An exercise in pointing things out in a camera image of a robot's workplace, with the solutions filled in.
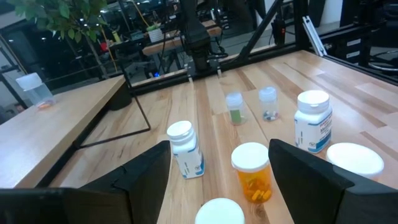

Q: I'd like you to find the clear bottle with orange pills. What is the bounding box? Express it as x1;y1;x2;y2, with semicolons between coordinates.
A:
15;72;57;110

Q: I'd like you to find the white background planter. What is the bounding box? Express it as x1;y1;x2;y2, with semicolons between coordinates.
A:
147;27;164;44

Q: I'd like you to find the wooden background desk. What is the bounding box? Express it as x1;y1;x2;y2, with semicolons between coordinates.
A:
142;20;223;57

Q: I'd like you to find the wooden shelf black metal frame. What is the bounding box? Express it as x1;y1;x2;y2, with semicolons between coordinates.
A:
0;73;152;189

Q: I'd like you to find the black box red light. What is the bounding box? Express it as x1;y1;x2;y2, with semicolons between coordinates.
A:
271;19;287;46

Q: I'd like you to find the clear bottle with green pills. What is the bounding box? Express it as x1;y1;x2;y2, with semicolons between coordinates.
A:
225;91;249;126

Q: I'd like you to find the silver aluminium bar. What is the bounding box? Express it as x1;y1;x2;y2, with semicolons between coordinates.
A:
302;15;328;57

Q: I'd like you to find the black metal table frame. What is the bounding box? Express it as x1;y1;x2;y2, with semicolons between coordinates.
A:
124;0;398;96

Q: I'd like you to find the green leafy plant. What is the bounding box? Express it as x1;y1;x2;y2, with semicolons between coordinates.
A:
7;0;108;78

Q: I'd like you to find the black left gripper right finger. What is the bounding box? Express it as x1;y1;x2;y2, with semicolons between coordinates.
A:
269;138;398;224

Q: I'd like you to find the orange pill bottle white cap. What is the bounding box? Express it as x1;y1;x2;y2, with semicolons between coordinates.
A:
231;142;274;205
325;142;385;180
195;197;246;224

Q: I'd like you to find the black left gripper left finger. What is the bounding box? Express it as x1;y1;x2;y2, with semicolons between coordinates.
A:
0;140;172;224

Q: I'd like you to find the clear bottle with mixed capsules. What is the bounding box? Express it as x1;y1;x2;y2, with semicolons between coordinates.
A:
258;86;280;122

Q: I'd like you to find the black plant pot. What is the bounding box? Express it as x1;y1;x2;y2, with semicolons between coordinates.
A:
108;81;133;111

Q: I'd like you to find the large white medicine bottle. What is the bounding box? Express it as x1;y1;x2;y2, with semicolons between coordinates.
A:
294;90;333;154

